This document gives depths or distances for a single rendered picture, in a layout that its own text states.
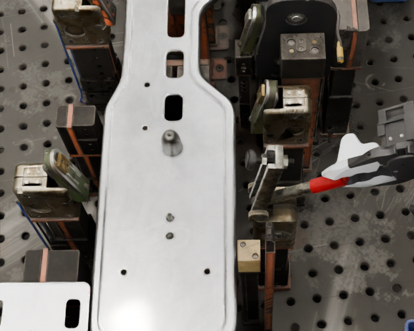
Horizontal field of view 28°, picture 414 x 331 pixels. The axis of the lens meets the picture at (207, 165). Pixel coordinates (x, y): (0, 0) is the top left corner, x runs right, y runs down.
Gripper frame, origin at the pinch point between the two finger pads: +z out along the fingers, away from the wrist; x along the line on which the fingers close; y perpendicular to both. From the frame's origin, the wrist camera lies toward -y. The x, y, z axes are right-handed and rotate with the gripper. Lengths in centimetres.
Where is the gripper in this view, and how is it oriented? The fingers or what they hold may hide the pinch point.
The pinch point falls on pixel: (335, 180)
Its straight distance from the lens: 119.1
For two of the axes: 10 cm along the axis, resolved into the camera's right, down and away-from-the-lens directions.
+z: -8.3, 2.4, 5.1
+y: 0.1, -9.0, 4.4
